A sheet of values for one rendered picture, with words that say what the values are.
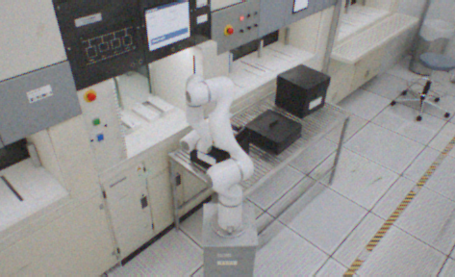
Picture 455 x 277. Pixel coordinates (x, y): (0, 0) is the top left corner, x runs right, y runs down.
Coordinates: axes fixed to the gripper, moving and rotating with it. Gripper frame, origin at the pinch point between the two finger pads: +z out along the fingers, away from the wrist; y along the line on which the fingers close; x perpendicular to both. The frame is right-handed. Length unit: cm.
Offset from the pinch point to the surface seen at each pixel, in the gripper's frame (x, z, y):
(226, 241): -30, -50, 41
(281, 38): -16, 162, -46
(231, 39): 29, 42, -22
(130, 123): -16, -20, -57
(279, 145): -22.4, 25.0, 28.8
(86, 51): 52, -54, -36
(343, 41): -21, 205, 1
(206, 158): -21.2, -13.3, -0.1
